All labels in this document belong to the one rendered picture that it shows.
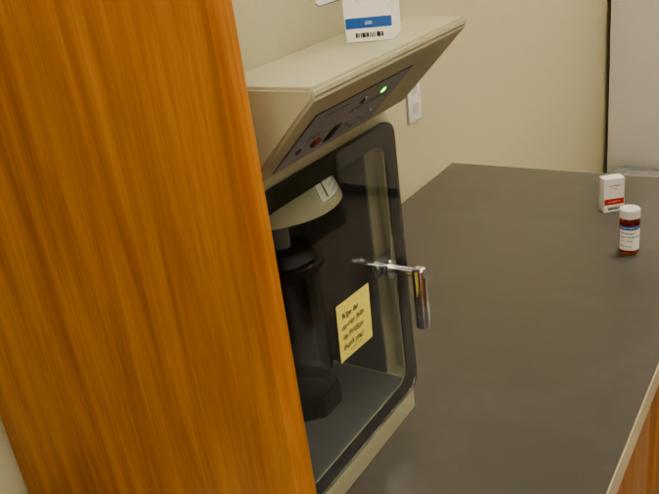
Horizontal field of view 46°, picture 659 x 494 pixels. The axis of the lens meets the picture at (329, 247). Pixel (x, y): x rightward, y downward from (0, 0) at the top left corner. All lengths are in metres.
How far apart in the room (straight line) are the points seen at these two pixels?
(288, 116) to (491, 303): 0.85
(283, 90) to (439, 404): 0.66
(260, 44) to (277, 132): 0.13
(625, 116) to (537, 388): 2.75
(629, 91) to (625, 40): 0.23
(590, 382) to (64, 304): 0.77
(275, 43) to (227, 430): 0.39
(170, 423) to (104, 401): 0.10
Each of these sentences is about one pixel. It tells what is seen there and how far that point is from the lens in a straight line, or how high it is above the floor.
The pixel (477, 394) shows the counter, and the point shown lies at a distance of 1.21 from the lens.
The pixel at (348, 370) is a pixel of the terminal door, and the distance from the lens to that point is 0.96.
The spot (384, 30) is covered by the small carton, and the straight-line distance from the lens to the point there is 0.81.
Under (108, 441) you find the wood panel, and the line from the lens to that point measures 0.95.
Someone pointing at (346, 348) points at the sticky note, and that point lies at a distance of 0.94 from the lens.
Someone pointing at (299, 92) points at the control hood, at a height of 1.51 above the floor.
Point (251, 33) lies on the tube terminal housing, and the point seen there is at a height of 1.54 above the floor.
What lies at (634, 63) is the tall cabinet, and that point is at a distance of 3.80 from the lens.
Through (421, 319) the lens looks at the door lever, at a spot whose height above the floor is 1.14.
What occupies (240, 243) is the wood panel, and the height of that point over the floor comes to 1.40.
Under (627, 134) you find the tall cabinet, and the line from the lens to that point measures 3.89.
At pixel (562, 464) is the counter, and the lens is 1.09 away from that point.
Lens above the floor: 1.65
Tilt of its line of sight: 24 degrees down
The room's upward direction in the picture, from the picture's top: 8 degrees counter-clockwise
